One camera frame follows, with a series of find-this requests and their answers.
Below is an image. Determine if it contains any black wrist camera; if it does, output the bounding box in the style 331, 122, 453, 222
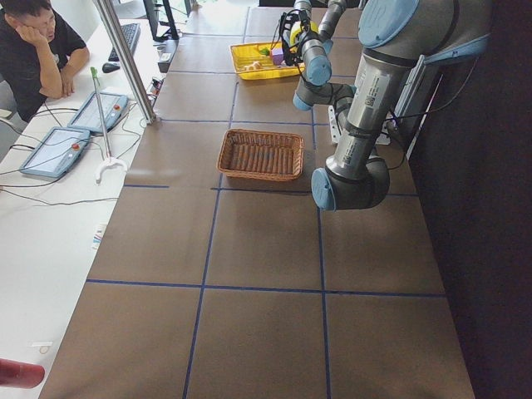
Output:
278, 10, 299, 67

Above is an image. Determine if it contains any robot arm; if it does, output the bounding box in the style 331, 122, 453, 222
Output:
293, 0, 367, 42
291, 1, 493, 210

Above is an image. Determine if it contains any seated person black shirt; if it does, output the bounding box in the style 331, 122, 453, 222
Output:
1, 1, 90, 122

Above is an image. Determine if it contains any near teach pendant tablet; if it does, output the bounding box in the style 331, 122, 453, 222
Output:
19, 127, 91, 178

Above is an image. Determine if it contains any toy croissant bread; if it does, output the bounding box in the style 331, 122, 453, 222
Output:
244, 62, 263, 71

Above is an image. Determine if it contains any yellow plastic basket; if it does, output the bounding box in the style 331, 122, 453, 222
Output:
229, 42, 305, 80

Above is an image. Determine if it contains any black keyboard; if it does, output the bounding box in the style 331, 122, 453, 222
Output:
107, 22, 141, 62

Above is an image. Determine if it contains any purple foam cube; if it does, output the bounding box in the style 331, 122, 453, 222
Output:
270, 47, 284, 67

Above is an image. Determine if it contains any reacher grabber stick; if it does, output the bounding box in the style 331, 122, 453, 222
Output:
91, 66, 128, 185

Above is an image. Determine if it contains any yellow tape roll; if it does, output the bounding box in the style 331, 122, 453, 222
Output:
288, 21, 318, 53

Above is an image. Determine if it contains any brown wicker basket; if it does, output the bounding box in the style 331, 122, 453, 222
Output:
217, 129, 304, 182

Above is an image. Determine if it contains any teach pendant tablet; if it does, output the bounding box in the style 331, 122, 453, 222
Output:
19, 127, 91, 178
67, 92, 128, 134

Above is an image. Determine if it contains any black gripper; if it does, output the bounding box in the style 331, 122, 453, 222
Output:
298, 8, 314, 32

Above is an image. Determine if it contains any black monitor stand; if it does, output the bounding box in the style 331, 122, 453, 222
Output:
143, 0, 180, 42

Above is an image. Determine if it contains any aluminium frame post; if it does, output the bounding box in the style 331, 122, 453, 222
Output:
95, 0, 156, 125

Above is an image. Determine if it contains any red cylinder object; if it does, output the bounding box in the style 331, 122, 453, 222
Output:
1, 359, 45, 389

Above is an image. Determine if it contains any far teach pendant tablet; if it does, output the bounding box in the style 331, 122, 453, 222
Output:
67, 92, 128, 134

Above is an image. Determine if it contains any black computer mouse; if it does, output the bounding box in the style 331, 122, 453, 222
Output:
101, 62, 121, 74

